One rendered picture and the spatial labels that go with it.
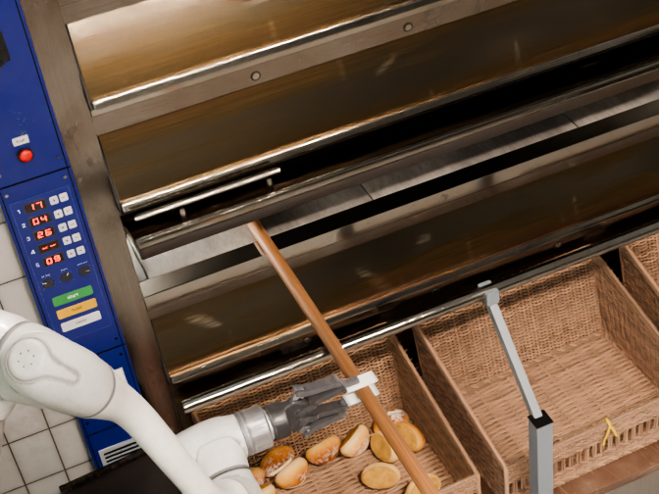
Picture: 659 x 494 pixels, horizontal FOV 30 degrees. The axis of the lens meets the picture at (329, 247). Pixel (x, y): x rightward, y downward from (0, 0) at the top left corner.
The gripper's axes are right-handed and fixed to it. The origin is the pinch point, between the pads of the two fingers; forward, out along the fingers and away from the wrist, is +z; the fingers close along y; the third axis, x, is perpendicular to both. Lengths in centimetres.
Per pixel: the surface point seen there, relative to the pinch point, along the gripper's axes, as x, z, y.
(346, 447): -35, 6, 55
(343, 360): -7.7, -0.2, -1.5
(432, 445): -28, 26, 60
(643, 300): -37, 95, 47
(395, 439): 17.2, -0.1, -1.4
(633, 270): -42, 95, 40
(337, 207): -60, 21, 1
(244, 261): -53, -6, 2
